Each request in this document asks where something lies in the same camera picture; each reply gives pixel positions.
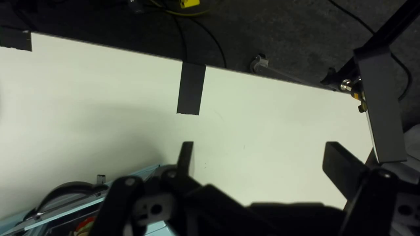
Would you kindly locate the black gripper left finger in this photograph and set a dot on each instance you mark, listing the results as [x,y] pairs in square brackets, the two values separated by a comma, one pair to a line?
[185,157]

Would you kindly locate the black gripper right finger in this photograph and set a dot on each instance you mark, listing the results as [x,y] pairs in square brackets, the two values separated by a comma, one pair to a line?
[343,168]

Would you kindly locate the black tape strip centre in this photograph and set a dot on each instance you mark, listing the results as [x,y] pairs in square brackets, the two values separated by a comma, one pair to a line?
[190,88]

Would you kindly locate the black tape strip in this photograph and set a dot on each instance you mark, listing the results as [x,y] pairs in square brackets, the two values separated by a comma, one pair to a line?
[190,88]
[14,38]

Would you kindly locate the grey metal rod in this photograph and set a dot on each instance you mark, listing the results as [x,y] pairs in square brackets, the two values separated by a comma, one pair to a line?
[260,64]

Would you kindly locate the yellow object on floor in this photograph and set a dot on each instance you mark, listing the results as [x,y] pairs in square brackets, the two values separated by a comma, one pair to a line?
[186,8]

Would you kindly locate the black tape strip left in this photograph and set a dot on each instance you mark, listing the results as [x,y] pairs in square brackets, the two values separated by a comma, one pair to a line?
[14,38]

